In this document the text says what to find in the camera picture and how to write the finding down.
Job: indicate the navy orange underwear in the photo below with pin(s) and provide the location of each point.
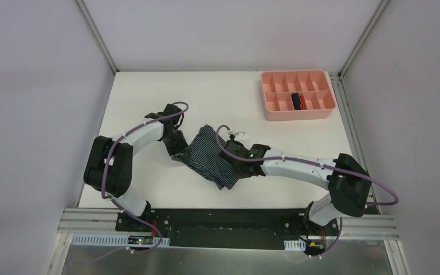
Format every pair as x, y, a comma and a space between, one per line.
297, 101

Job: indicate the striped blue underwear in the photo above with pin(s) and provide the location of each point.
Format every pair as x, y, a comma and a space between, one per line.
206, 161

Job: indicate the aluminium frame rail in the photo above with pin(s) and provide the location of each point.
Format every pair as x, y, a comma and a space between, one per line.
369, 227

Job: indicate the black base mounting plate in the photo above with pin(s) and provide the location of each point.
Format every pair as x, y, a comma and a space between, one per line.
257, 229

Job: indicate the right white cable duct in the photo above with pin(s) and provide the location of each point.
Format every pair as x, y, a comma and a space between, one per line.
295, 245

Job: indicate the pink divided organizer tray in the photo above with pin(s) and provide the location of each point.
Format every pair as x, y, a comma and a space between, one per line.
314, 85

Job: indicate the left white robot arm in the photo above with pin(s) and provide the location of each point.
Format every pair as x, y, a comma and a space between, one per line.
110, 161

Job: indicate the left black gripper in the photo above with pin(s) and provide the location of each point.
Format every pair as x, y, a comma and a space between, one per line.
180, 152

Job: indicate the white cable duct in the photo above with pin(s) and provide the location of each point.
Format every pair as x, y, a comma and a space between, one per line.
119, 240
295, 245

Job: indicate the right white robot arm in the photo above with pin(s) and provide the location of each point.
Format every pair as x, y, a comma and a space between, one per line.
346, 182

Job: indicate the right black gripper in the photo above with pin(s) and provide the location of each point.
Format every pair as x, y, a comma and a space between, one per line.
238, 167

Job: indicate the left white cable duct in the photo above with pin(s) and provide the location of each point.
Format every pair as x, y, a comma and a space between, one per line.
119, 240

